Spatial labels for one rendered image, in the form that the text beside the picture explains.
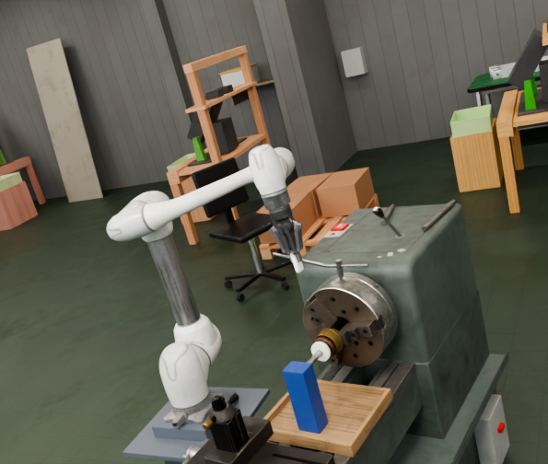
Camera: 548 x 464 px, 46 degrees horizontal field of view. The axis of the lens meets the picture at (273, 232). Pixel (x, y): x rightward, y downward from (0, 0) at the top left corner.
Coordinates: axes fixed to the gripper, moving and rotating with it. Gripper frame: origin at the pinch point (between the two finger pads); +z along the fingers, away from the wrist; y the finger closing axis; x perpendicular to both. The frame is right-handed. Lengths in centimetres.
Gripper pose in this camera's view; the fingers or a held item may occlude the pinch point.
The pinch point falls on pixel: (297, 261)
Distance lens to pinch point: 223.7
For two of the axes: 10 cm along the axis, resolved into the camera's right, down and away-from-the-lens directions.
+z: 3.1, 9.2, 2.2
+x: 5.5, -3.7, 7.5
